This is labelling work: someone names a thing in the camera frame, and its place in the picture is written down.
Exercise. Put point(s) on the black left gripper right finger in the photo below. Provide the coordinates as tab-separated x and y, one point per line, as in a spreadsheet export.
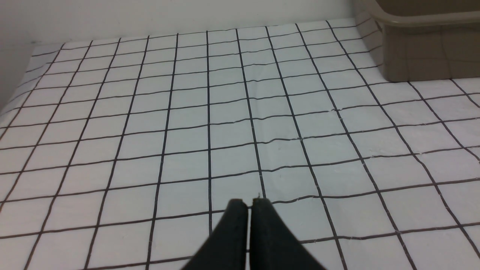
272	245

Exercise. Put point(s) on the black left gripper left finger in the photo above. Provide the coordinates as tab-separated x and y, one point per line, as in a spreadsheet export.
225	249

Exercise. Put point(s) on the white black grid tablecloth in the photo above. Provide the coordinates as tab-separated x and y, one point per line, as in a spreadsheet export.
123	153

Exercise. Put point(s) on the olive green plastic bin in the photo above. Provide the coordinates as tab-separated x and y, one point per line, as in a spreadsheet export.
420	40

